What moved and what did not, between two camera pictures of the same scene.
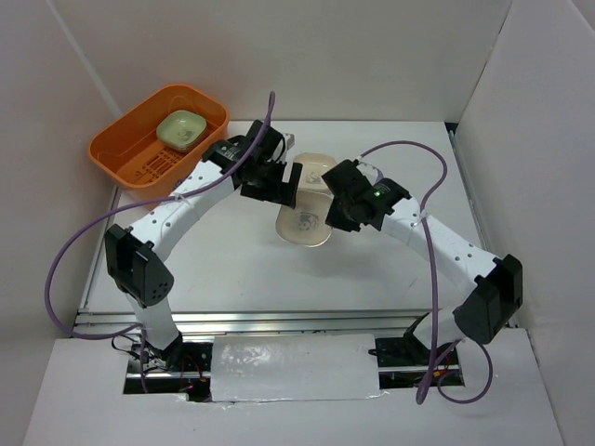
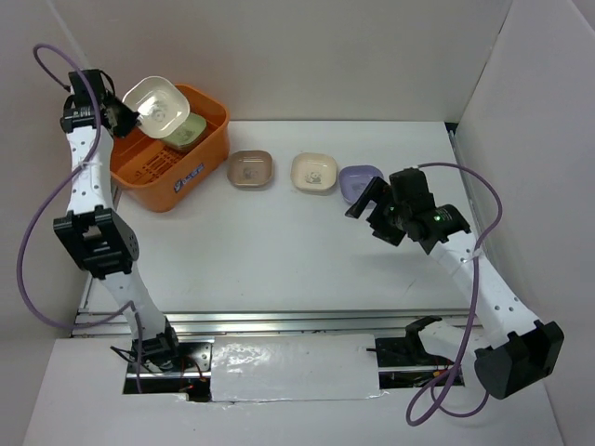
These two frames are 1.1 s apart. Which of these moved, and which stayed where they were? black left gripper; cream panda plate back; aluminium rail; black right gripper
Moved: black right gripper; black left gripper
Stayed: aluminium rail; cream panda plate back
